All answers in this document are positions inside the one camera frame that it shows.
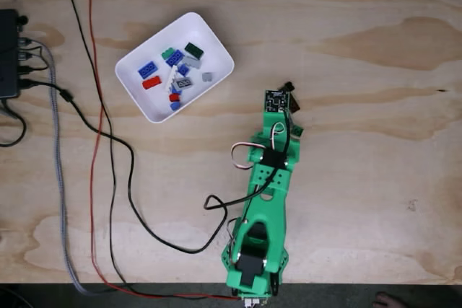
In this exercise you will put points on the brown lego brick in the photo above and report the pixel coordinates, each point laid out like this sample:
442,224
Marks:
295,104

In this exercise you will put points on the small black lego piece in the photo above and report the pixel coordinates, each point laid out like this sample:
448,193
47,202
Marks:
288,86

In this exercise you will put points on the grey 2x2 lego brick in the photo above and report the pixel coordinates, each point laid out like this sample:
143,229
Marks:
206,76

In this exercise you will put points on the blue 2x2 lego brick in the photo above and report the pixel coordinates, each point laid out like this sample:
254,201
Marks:
175,106
183,69

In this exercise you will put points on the light grey 2x4 lego brick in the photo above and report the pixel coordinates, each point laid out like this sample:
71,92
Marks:
183,83
192,61

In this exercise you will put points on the red 2x2 lego brick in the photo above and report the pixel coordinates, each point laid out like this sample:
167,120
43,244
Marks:
174,97

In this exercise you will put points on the long white lego brick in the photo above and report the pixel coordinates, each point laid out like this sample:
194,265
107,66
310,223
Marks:
171,79

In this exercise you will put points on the dark green 2x4 lego brick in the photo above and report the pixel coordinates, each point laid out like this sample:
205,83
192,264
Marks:
194,50

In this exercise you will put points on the blue 2x4 lego brick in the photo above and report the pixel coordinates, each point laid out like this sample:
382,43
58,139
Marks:
174,59
147,69

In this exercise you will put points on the white plastic bin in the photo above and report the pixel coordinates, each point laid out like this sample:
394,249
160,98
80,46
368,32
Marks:
202,34

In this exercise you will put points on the red 2x4 lego brick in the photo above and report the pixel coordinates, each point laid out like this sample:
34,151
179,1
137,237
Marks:
151,82

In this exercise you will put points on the black round knob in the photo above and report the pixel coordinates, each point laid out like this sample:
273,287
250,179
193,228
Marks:
22,20

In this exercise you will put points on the dark grey USB hub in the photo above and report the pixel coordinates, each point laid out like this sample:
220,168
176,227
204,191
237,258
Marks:
8,52

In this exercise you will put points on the camera circuit board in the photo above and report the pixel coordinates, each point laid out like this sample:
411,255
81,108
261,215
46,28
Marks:
277,100

